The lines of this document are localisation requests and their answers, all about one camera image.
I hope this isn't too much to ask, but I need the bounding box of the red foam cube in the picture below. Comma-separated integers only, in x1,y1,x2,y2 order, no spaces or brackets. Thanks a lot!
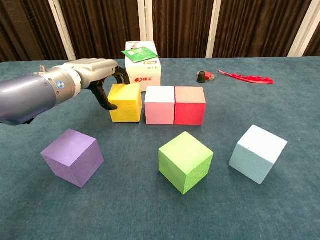
174,86,207,126

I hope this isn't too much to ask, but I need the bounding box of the yellow foam cube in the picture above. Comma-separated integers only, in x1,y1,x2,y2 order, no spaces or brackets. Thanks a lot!
107,83,143,123

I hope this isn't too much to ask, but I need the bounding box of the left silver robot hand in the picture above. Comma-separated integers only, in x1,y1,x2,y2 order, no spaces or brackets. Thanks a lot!
62,58,131,111

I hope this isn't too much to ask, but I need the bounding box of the purple foam cube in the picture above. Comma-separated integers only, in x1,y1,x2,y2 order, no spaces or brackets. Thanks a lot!
40,128,105,188

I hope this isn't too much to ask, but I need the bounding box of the teal felt table cover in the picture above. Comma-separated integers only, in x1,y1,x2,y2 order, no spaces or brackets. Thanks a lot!
0,56,320,240

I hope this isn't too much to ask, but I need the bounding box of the small black cap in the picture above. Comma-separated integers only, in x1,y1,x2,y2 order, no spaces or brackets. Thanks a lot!
196,70,207,84

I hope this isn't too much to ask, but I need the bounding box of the white metal frame post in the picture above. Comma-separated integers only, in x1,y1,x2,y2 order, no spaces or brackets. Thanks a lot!
287,0,320,58
47,0,77,61
205,0,222,59
137,0,154,42

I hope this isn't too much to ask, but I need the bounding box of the red feather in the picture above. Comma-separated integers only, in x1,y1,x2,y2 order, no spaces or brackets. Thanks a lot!
217,69,276,85

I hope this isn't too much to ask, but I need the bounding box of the light blue foam cube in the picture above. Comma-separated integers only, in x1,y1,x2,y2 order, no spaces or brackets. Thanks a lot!
228,124,289,186

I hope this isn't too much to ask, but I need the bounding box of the pink foam cube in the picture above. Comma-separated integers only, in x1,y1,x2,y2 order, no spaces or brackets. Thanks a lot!
144,85,176,126

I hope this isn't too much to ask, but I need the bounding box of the green foam cube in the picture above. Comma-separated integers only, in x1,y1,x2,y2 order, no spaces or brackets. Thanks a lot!
158,131,215,196

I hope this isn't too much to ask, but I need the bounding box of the white cardboard box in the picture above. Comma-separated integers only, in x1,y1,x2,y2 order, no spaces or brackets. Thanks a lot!
124,40,162,93

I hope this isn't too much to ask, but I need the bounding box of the green sachet packet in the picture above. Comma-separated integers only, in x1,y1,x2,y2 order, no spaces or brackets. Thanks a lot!
120,46,160,64

